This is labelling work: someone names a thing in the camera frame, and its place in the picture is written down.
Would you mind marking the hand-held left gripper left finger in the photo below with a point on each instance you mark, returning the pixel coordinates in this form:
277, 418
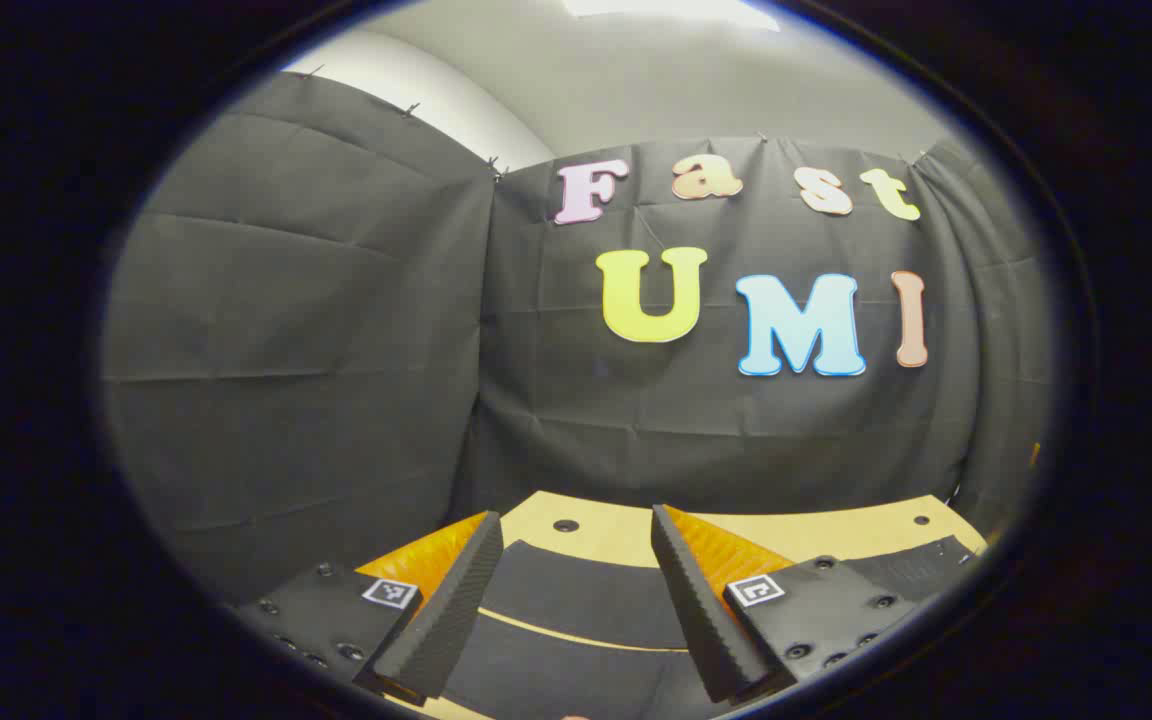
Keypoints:
441, 620

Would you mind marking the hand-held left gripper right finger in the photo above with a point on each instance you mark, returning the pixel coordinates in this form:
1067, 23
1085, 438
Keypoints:
706, 620

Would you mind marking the black jeans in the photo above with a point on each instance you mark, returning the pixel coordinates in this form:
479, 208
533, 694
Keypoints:
576, 600

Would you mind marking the black backdrop cloth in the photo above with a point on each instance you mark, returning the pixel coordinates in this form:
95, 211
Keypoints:
336, 350

